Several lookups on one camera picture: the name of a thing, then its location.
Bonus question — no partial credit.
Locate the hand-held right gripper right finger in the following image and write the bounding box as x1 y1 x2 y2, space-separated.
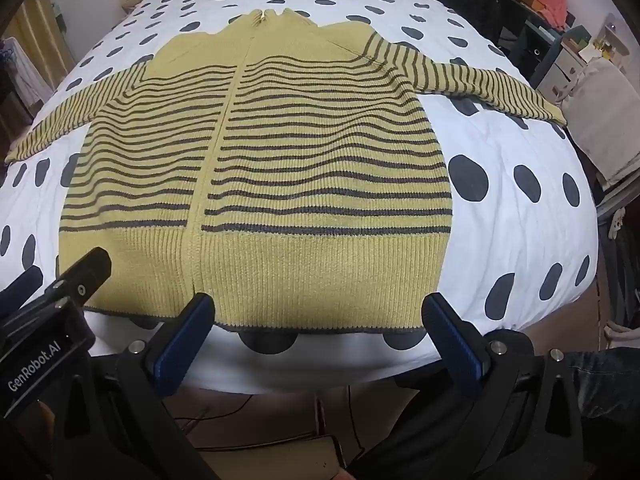
350 292 586 480

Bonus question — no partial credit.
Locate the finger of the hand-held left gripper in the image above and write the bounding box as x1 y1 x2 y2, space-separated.
50 247 112 307

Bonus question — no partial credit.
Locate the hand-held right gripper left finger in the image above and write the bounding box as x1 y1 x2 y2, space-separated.
55 292 217 480

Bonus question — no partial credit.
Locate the yellow striped knit sweater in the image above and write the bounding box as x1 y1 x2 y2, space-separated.
5 7 568 333

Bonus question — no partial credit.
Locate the white polka dot bed cover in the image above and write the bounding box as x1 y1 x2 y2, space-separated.
0 0 601 396

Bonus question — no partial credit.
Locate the person's leg in jeans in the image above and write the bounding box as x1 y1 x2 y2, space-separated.
570 350 640 416

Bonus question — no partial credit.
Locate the beige cushion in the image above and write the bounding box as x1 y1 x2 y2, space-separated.
562 57 640 186

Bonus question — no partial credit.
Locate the white drawer unit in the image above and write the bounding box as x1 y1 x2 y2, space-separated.
537 35 603 108

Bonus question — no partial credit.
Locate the dark drawer cabinet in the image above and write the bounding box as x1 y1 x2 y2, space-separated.
517 10 568 88

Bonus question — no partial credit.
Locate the black cable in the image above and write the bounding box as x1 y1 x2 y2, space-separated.
177 392 321 441

